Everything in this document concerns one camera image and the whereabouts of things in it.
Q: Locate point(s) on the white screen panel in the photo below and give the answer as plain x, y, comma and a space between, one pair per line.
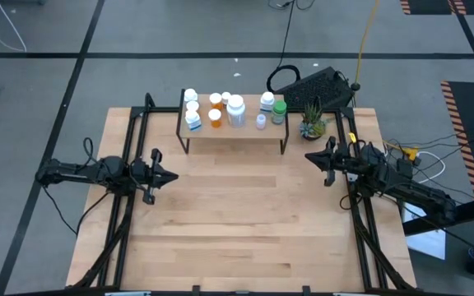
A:
426, 244

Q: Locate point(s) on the large white-capped bottle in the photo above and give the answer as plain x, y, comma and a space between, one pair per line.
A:
235, 109

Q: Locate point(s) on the black computer case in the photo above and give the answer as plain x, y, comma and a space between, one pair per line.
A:
315, 88

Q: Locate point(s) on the white medicine bottle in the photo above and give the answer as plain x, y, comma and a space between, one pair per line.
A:
190, 95

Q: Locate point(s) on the yellow plug connector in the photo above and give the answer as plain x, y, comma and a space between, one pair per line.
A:
410, 153

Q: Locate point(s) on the white bottle blue label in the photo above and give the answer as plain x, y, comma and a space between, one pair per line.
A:
267, 100
193, 120

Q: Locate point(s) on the potted succulent plant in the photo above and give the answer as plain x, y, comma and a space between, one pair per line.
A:
312, 128

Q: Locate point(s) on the black metal table frame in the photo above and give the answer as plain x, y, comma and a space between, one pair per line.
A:
138, 111

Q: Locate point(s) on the wooden shelf black metal legs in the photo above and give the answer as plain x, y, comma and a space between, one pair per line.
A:
220, 134

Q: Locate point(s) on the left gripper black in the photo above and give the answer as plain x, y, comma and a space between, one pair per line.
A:
142, 174

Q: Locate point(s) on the green-capped bottle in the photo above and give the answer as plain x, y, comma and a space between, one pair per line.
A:
279, 109

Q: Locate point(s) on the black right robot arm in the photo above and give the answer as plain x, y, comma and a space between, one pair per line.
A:
410, 185

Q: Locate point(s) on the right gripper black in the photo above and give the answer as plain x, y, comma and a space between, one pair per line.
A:
344, 161

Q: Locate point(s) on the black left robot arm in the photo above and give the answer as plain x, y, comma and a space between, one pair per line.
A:
76, 177

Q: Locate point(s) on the small clear pill bottle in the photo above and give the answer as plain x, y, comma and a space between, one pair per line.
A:
261, 121

